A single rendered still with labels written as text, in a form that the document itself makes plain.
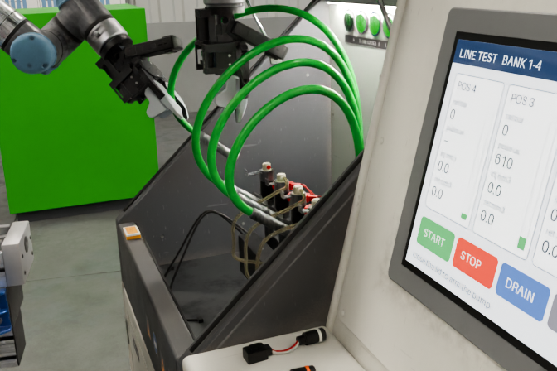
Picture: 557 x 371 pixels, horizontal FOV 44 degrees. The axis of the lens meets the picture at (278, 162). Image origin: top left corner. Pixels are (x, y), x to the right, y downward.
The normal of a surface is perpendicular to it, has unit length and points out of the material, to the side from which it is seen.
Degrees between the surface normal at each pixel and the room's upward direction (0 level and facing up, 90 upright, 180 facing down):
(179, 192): 90
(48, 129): 90
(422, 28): 76
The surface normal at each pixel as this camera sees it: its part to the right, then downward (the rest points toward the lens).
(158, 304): -0.04, -0.96
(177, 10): 0.19, 0.26
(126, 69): -0.26, 0.05
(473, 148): -0.92, -0.11
